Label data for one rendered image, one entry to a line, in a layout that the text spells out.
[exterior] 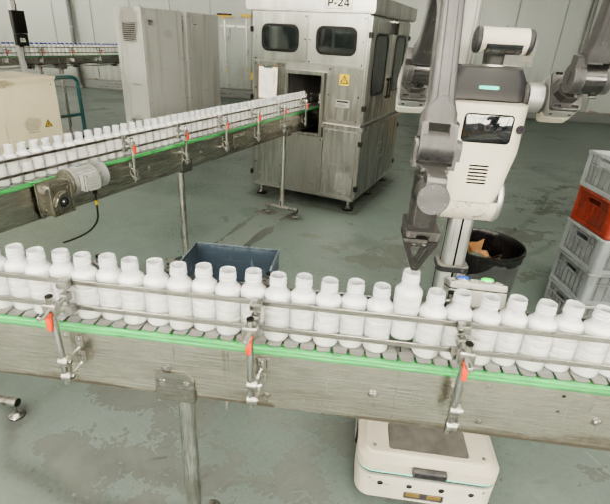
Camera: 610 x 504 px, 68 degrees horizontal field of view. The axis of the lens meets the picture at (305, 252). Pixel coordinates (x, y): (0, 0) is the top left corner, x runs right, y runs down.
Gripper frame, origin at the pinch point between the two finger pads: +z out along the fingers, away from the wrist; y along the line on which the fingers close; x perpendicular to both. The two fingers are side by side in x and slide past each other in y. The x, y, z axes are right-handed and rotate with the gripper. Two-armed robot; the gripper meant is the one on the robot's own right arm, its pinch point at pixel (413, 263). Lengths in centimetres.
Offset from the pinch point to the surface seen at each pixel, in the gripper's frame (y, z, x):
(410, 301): 2.1, 8.1, 0.3
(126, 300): 3, 16, -64
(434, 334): 2.6, 15.4, 6.6
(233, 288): 1.2, 10.1, -38.9
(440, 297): 1.5, 6.7, 6.5
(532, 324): 1.4, 11.0, 26.6
